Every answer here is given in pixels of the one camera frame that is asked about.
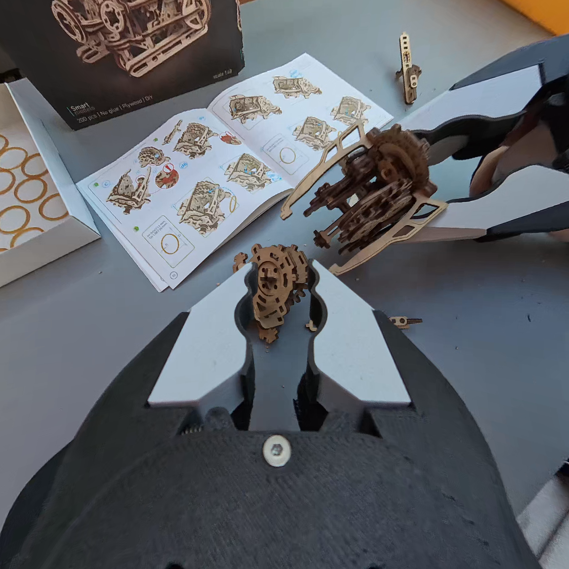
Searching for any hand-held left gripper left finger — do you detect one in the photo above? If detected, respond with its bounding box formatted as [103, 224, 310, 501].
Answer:
[147, 262, 258, 432]

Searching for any wooden gear cluster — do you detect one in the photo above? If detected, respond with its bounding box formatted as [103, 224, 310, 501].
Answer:
[232, 244, 312, 344]

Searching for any white cardboard tray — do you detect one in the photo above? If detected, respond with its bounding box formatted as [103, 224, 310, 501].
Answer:
[0, 80, 102, 289]

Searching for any black model kit box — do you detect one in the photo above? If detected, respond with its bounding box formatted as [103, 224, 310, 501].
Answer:
[0, 0, 246, 132]

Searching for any yellow plastic bin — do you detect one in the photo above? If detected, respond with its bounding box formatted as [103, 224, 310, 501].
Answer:
[498, 0, 569, 36]

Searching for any wooden mechanical model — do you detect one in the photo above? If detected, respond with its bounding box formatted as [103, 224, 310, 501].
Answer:
[280, 121, 449, 276]

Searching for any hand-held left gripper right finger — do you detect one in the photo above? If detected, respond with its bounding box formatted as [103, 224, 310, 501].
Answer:
[295, 259, 413, 432]

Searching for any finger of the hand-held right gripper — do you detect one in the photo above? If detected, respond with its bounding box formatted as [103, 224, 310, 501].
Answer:
[396, 165, 569, 244]
[398, 63, 547, 156]

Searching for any group of tan rubber bands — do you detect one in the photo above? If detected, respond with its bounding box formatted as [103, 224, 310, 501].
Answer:
[0, 133, 70, 250]

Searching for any perforated wooden strip part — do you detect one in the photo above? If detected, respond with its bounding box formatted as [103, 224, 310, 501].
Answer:
[395, 31, 422, 105]

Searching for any person's right hand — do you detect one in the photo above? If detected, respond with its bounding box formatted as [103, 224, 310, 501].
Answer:
[469, 144, 505, 198]

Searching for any open instruction booklet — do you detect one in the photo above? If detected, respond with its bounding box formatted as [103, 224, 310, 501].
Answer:
[76, 52, 395, 293]

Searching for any grey desk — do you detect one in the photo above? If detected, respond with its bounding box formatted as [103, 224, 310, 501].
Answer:
[0, 0, 569, 569]

